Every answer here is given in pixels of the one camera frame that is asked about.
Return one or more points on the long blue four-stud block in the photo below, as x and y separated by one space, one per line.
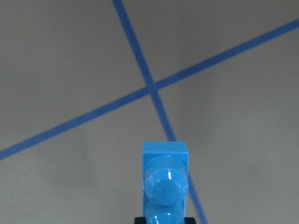
164 178

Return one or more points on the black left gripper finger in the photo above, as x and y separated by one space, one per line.
165 220

